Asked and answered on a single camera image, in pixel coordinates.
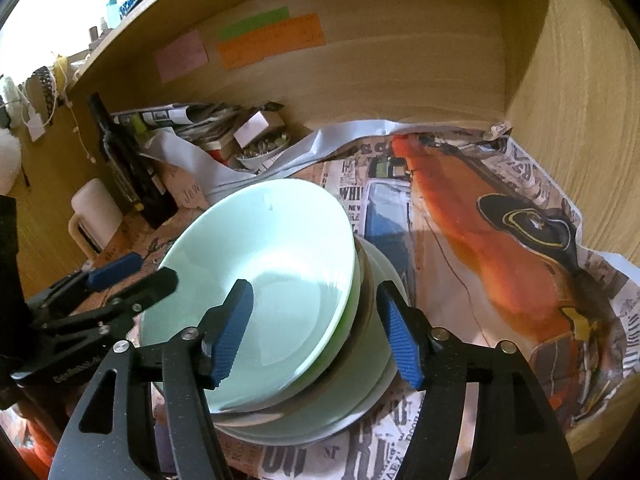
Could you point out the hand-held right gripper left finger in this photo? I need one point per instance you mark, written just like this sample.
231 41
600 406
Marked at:
232 330

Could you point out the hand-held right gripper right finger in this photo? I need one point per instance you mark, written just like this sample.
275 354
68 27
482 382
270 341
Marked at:
400 335

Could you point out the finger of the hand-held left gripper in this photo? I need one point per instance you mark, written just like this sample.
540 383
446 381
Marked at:
115 270
145 290

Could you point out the pink bowl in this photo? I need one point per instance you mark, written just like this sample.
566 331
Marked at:
365 305

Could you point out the mint green bowl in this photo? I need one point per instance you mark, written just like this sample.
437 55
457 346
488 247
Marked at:
275 260

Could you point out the mint green plate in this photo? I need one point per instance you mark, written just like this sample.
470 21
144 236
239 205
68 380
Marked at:
330 395

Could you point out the white plate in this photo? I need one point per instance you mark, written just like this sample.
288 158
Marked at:
350 422

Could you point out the white mug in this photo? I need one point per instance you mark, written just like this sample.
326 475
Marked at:
97 210

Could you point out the dark wine bottle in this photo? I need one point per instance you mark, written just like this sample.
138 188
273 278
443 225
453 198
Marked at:
132 170

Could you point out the newspaper print table mat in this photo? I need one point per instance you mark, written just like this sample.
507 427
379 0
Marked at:
450 200

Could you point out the white fluffy pompom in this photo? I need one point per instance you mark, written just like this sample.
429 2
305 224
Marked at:
9 160

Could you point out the stack of newspapers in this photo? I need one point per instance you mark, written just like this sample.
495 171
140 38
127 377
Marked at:
200 115

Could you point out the small dish of trinkets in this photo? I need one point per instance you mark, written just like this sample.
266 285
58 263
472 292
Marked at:
262 152

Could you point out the small pale cardboard box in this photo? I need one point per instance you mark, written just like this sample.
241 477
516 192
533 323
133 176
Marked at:
257 127

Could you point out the patterned headband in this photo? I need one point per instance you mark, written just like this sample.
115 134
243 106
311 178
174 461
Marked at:
45 80

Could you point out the white fluffy headband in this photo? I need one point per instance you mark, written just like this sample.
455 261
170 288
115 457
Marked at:
9 92

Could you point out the yellow headband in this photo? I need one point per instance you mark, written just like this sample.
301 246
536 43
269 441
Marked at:
61 67

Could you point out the pink sticky note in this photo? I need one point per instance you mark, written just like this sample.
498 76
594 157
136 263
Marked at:
181 55

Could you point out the blue liquid bottle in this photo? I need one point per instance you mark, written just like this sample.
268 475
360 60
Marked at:
111 11

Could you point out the blue liquid glass jar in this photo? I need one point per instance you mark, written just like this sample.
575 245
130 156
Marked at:
127 2

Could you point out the orange sticky note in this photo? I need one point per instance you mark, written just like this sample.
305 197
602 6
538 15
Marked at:
272 42

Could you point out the green sticky note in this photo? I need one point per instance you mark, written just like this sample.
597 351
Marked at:
252 24

